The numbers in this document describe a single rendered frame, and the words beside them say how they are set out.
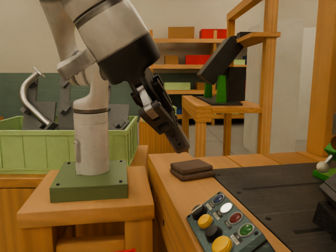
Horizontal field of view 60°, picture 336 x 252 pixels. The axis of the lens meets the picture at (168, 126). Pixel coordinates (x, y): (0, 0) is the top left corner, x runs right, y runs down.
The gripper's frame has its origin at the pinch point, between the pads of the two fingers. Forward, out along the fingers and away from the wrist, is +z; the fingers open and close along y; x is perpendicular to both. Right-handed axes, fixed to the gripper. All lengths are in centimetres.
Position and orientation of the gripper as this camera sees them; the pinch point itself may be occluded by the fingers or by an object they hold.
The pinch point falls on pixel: (177, 138)
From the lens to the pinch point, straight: 40.5
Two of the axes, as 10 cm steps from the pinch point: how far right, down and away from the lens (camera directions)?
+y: 0.0, -3.6, 9.3
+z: 4.9, 8.1, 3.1
